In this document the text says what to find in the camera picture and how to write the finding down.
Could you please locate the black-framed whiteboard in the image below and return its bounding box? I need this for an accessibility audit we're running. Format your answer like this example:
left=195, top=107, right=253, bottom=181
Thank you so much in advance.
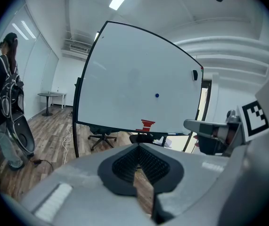
left=72, top=20, right=204, bottom=159

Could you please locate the black and white backpack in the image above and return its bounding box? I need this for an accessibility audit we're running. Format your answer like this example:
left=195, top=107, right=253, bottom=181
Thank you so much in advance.
left=0, top=54, right=24, bottom=120

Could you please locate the red stepped block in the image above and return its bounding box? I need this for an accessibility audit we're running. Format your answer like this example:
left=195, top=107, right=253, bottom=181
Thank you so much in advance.
left=135, top=119, right=156, bottom=132

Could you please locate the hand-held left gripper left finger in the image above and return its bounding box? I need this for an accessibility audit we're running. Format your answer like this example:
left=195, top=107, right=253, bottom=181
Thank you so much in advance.
left=20, top=143, right=158, bottom=226

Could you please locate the white air conditioner unit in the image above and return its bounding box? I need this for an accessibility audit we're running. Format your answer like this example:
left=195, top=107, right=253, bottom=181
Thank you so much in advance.
left=68, top=43, right=91, bottom=54

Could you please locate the black office chair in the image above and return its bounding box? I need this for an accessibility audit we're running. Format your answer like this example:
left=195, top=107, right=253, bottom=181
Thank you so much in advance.
left=87, top=125, right=118, bottom=152

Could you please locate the black floor cable with adapter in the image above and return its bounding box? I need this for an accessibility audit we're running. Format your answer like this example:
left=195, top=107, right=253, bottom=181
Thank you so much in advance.
left=32, top=159, right=54, bottom=171

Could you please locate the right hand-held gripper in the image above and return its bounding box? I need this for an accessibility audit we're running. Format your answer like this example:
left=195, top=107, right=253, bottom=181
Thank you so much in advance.
left=183, top=74, right=269, bottom=211

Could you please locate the white rectangular table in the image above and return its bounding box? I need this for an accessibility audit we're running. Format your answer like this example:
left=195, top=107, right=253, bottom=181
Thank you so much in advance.
left=48, top=91, right=68, bottom=110

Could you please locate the round black side table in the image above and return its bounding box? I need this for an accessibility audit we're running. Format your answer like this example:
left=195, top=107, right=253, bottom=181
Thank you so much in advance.
left=37, top=92, right=60, bottom=117

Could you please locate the dark door frame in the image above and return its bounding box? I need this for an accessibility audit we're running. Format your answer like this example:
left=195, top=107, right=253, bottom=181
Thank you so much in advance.
left=196, top=79, right=213, bottom=121

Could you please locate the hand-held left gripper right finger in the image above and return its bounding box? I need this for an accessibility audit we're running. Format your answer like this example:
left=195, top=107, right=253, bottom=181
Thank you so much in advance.
left=138, top=144, right=247, bottom=225

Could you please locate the white floor cable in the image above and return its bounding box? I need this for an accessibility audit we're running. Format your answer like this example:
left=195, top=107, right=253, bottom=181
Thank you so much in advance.
left=62, top=123, right=73, bottom=166

